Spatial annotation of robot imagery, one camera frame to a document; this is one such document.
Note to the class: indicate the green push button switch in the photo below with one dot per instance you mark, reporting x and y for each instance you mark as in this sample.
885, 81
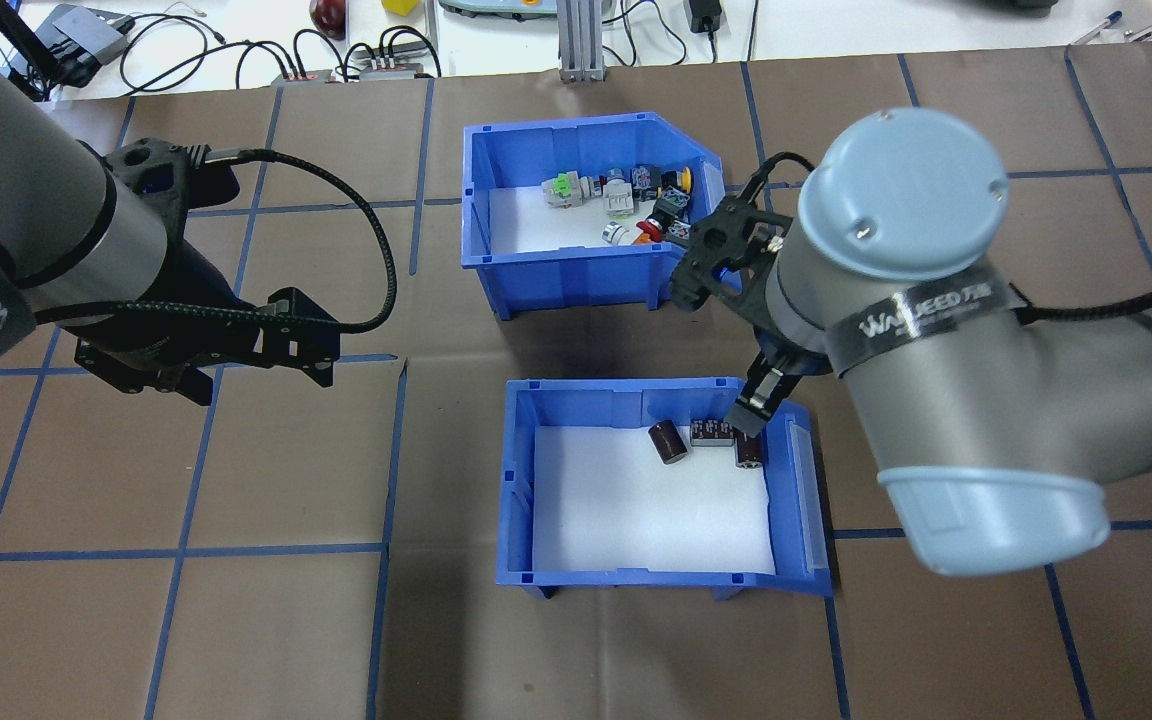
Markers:
561, 190

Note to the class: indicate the black slanted bar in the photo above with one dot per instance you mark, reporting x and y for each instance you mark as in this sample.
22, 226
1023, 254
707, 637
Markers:
16, 50

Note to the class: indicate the black push button switch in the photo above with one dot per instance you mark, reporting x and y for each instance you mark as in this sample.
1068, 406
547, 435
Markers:
668, 208

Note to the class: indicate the pile of small electrical parts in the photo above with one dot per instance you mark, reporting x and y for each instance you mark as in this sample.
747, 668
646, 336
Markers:
536, 225

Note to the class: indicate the small grey usb hub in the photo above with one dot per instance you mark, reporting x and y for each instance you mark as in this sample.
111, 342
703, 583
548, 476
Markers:
296, 76

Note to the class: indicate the yellow block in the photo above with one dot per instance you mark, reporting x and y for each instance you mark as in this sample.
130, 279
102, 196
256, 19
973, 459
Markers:
399, 6

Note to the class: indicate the blue pen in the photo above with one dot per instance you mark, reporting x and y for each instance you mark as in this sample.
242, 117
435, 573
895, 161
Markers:
1098, 28

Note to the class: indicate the long grey usb hub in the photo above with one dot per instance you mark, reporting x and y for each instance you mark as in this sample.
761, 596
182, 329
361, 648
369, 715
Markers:
391, 68

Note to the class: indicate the grey contact block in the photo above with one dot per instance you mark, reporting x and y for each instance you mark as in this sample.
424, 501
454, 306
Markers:
680, 235

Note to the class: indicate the brown cylindrical capacitor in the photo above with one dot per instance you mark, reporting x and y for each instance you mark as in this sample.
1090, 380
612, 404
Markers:
748, 455
668, 443

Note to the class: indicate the dark block capacitor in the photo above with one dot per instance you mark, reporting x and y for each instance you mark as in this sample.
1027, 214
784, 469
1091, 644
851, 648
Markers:
711, 432

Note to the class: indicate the grey white switch block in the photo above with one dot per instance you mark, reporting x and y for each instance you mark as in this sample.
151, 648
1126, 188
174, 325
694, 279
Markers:
619, 195

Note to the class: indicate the dark red round fruit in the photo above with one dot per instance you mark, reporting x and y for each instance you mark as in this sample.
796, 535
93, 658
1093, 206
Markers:
328, 13

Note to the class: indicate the aluminium extrusion post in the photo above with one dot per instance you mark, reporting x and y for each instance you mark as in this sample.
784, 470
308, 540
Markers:
581, 40

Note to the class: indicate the black power adapter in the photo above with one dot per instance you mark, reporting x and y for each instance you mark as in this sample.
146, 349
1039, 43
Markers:
704, 15

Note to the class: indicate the silver round push button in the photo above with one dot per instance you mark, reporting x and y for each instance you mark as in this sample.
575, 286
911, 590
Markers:
618, 234

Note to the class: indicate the grey teach pendant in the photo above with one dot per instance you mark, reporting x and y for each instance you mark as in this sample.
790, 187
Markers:
496, 7

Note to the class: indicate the blue bin with capacitors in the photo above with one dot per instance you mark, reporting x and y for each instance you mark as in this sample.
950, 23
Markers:
516, 500

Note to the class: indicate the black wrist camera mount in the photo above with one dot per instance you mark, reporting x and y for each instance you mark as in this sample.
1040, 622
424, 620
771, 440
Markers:
171, 180
726, 255

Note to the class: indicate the white foam liner under capacitors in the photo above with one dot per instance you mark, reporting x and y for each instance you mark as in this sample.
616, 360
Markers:
646, 520

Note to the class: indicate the dark grey electronic box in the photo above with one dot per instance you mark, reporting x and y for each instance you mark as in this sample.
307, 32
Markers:
81, 40

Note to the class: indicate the blue bin with push buttons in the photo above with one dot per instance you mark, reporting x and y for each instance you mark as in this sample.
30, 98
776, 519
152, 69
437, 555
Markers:
576, 275

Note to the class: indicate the yellow push button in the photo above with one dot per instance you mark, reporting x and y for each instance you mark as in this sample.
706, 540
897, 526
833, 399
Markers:
680, 184

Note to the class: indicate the black blue contact block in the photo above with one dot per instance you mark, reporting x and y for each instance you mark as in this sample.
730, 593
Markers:
646, 180

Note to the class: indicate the red push button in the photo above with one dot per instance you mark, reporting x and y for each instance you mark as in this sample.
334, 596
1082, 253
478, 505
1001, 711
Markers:
650, 232

